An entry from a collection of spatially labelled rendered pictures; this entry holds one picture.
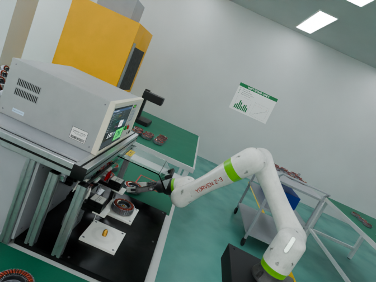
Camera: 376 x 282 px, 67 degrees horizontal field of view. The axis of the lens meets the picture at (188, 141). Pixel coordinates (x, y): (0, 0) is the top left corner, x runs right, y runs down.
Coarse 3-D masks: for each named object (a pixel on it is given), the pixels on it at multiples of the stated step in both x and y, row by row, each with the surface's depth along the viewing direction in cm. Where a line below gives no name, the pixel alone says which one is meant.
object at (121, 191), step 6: (96, 174) 138; (102, 180) 135; (108, 180) 137; (114, 180) 135; (120, 180) 138; (108, 186) 134; (114, 186) 134; (120, 186) 134; (96, 192) 136; (120, 192) 135
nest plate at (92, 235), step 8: (96, 224) 121; (104, 224) 123; (88, 232) 114; (96, 232) 116; (112, 232) 120; (120, 232) 123; (80, 240) 109; (88, 240) 109; (96, 240) 111; (104, 240) 113; (112, 240) 116; (120, 240) 118; (104, 248) 109; (112, 248) 111
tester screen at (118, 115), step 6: (126, 108) 115; (114, 114) 102; (120, 114) 110; (126, 114) 120; (114, 120) 105; (120, 120) 114; (108, 126) 101; (114, 126) 109; (120, 126) 119; (108, 132) 104; (114, 132) 113; (108, 138) 108
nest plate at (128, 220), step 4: (112, 200) 145; (108, 204) 140; (108, 208) 136; (112, 212) 135; (136, 212) 144; (112, 216) 133; (116, 216) 133; (120, 216) 135; (124, 216) 136; (128, 216) 138; (132, 216) 139; (120, 220) 133; (124, 220) 133; (128, 220) 134; (132, 220) 135
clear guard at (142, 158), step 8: (136, 152) 141; (144, 152) 146; (128, 160) 126; (136, 160) 130; (144, 160) 135; (152, 160) 140; (160, 160) 145; (144, 168) 126; (152, 168) 129; (160, 168) 133; (168, 168) 147; (160, 176) 126
